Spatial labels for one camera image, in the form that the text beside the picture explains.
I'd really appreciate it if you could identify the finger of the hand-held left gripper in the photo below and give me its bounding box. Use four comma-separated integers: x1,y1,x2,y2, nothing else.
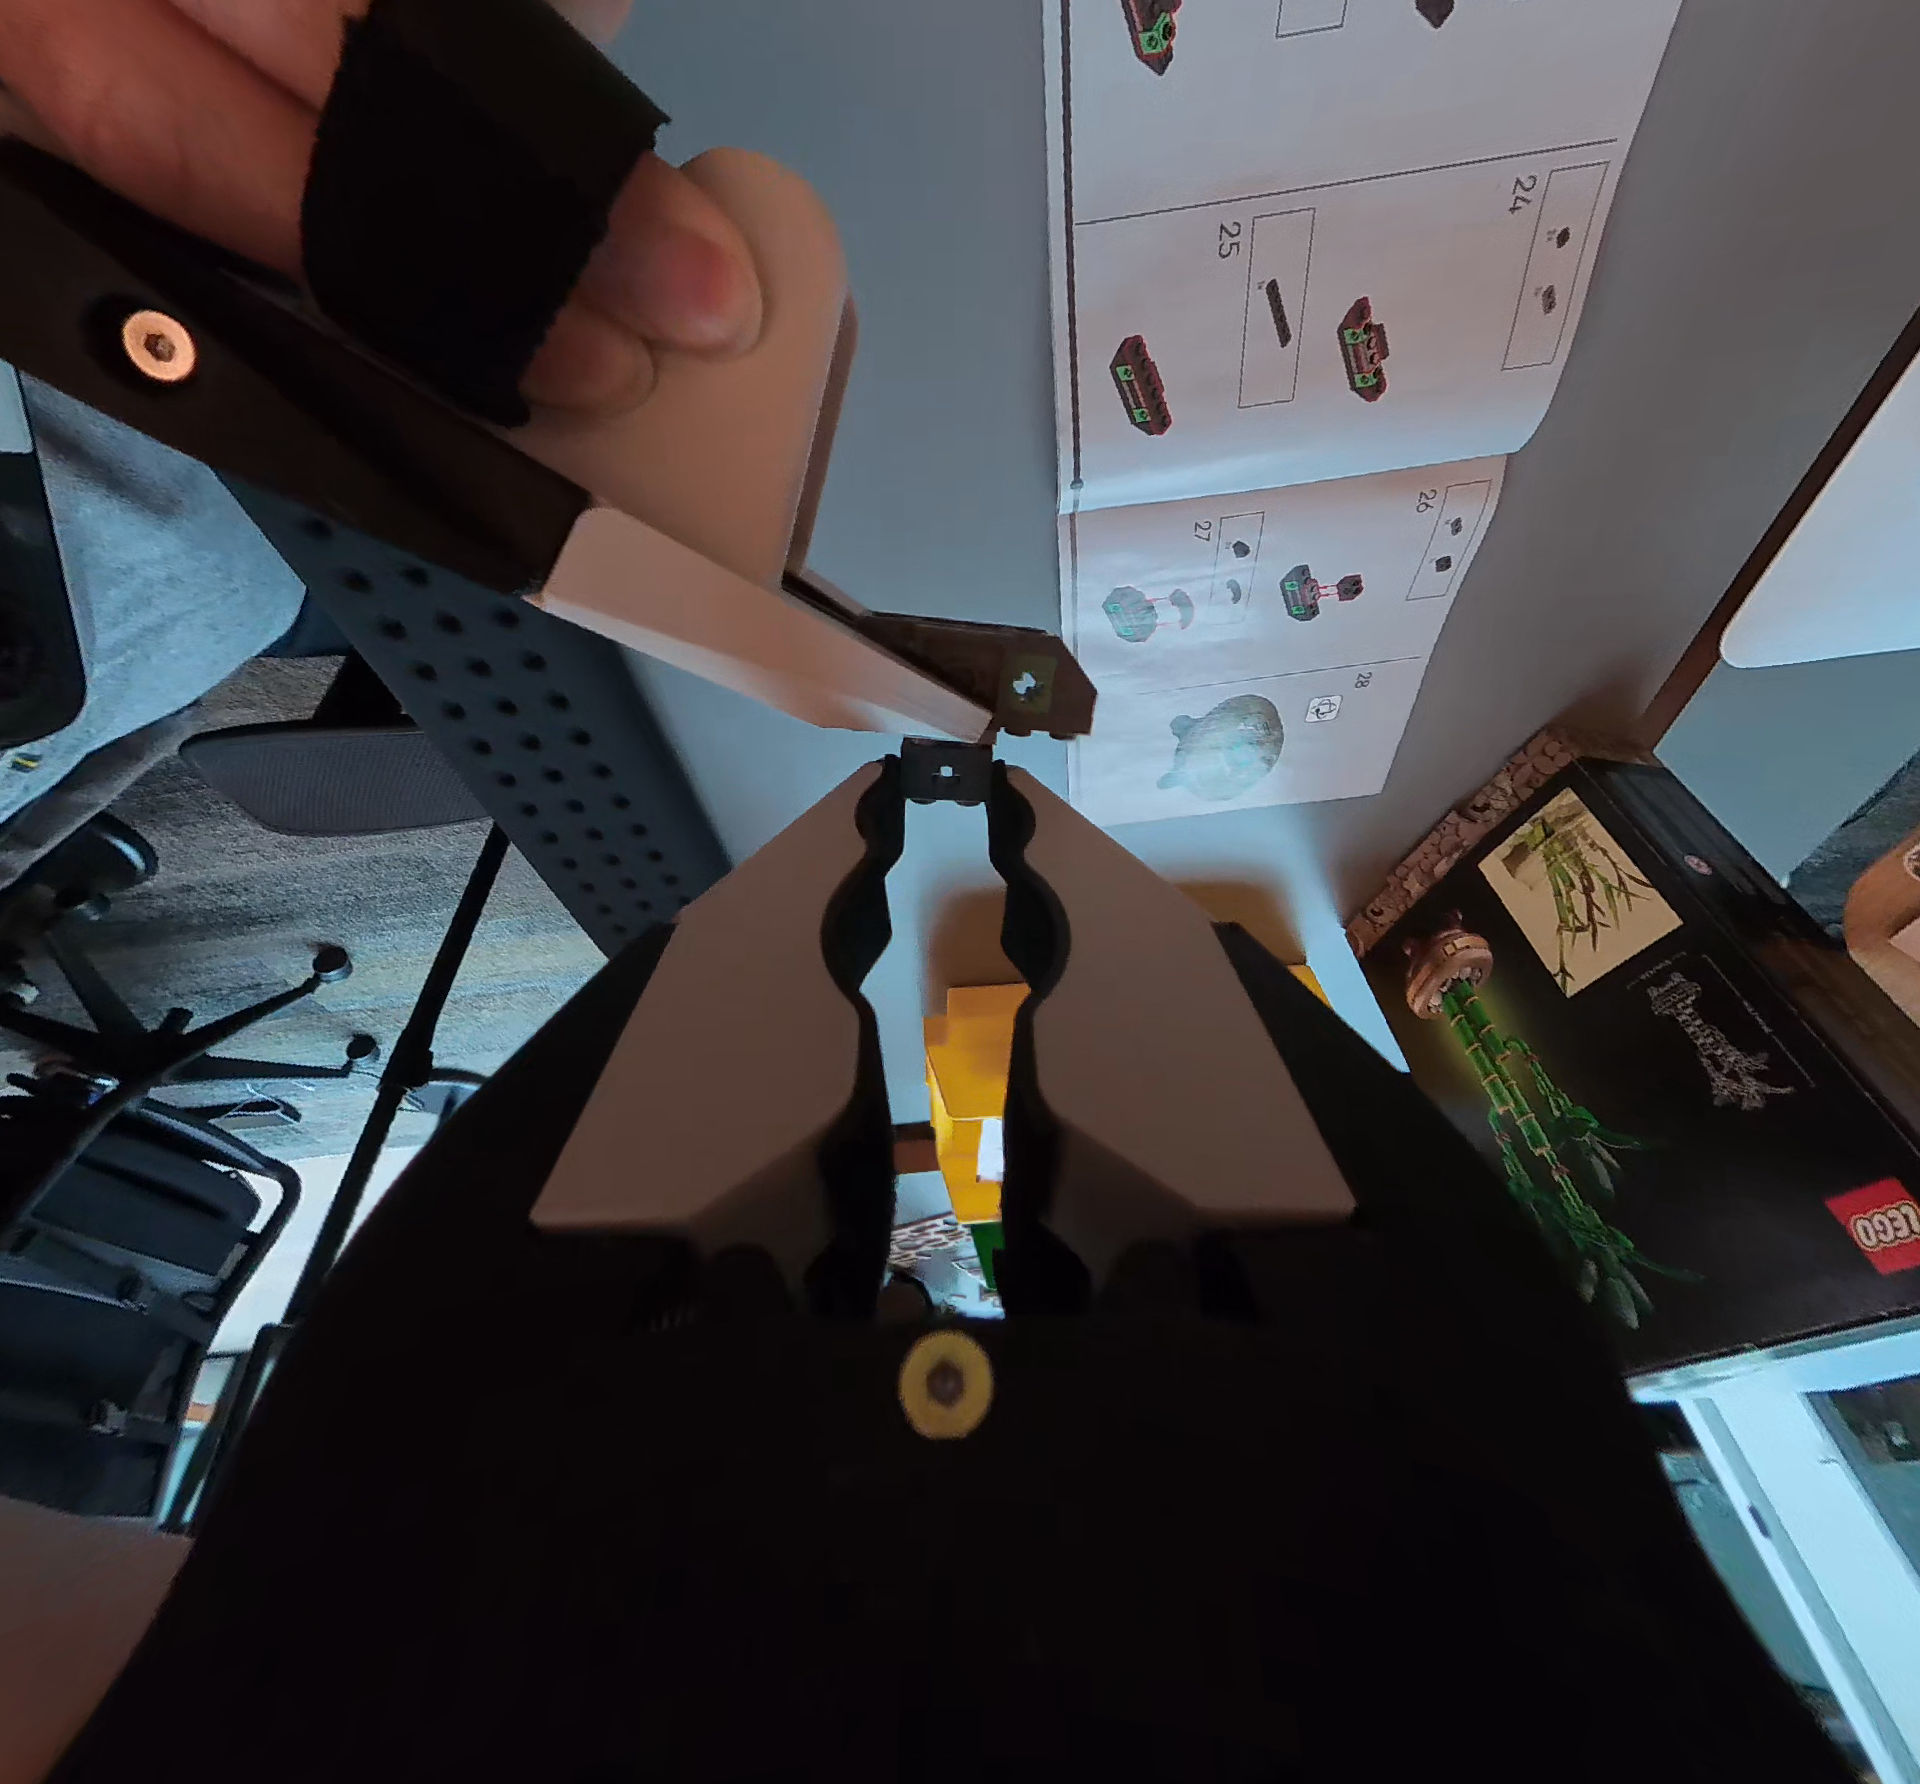
509,147,996,746

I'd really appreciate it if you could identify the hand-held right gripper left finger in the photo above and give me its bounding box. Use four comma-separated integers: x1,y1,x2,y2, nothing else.
528,752,913,1317

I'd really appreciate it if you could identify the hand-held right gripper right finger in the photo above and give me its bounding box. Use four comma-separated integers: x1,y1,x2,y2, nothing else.
984,759,1360,1317

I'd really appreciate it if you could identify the dark brown toy brick assembly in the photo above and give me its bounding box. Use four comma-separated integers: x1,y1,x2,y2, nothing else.
860,611,1099,746

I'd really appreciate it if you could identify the grey desk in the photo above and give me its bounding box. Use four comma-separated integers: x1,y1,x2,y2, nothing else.
607,0,1920,1068

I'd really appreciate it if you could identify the yellow toy brick model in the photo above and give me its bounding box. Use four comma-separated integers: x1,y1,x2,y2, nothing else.
917,883,1333,1231

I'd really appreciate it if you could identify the person's grey shirt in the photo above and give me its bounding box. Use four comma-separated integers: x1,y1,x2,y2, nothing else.
0,375,307,828

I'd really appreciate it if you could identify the grey perforated panel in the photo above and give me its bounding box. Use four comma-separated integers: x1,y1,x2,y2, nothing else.
227,479,732,957

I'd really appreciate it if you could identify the black stand pole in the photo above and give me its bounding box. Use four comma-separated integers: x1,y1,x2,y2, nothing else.
291,824,511,1328

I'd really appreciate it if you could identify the black office chair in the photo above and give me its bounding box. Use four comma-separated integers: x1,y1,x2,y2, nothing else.
0,1111,304,1517
0,724,505,1116

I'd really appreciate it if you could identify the black toy set box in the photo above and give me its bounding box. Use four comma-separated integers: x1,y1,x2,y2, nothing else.
1342,728,1920,1378

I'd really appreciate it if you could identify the white instruction booklet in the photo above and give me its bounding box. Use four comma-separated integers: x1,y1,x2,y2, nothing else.
1041,0,1742,828

